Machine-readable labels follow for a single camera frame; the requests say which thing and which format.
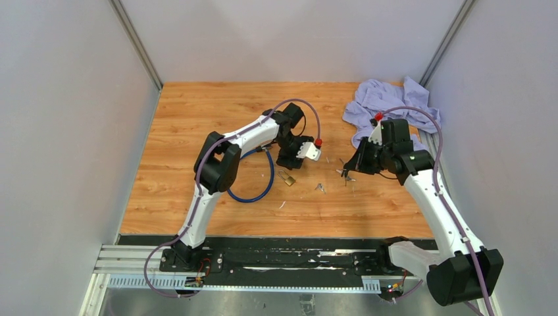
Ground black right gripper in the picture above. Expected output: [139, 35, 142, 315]
[345, 137, 392, 175]

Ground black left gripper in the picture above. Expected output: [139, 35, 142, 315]
[276, 134, 315, 171]

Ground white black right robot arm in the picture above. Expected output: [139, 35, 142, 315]
[342, 118, 504, 306]

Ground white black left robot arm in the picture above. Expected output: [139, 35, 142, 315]
[168, 99, 321, 272]

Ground brass padlock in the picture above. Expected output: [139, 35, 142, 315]
[278, 170, 296, 186]

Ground small silver keys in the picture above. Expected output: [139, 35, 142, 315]
[315, 183, 326, 194]

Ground crumpled light blue cloth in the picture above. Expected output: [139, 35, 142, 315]
[342, 76, 441, 148]

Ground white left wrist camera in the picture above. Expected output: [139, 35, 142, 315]
[296, 142, 322, 161]

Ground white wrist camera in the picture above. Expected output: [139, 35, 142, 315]
[296, 142, 322, 161]
[368, 121, 382, 145]

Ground blue cable lock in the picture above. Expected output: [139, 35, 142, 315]
[227, 144, 275, 203]

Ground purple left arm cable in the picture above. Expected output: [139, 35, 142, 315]
[143, 98, 324, 299]

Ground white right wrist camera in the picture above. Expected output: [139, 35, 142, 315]
[368, 121, 382, 145]

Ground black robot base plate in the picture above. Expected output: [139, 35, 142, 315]
[117, 235, 418, 294]

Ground aluminium corner rail right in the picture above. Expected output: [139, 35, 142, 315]
[419, 0, 477, 88]

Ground aluminium corner rail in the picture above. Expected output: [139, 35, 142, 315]
[108, 0, 164, 92]
[419, 0, 477, 88]

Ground aluminium base frame rails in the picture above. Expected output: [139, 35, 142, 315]
[93, 246, 418, 294]

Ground aluminium corner rail left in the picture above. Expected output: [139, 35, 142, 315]
[108, 0, 164, 92]

